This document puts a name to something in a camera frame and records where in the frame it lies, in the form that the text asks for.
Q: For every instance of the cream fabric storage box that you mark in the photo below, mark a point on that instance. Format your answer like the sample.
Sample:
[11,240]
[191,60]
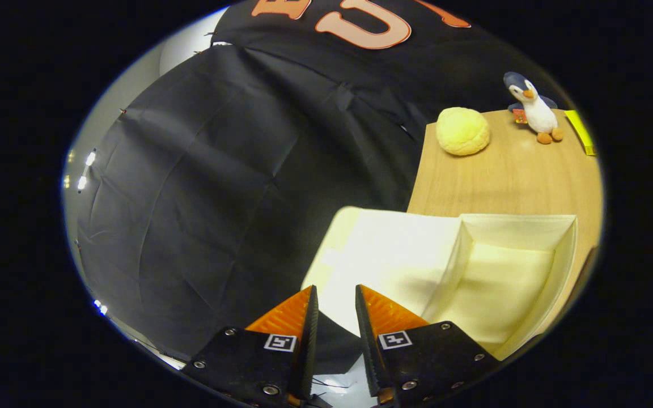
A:
[394,255]

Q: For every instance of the penguin plush toy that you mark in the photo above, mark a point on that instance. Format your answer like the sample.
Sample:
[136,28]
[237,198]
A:
[537,110]

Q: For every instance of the yellow book red label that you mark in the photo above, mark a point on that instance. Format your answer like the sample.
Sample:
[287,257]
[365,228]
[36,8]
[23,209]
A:
[580,131]

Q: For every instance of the yellow bun plush toy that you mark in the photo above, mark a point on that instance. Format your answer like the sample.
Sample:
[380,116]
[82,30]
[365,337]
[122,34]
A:
[462,131]

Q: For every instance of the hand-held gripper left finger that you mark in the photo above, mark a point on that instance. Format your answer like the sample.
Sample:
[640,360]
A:
[308,340]

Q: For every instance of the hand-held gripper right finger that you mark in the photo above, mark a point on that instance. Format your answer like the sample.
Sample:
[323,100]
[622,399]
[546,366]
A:
[365,340]

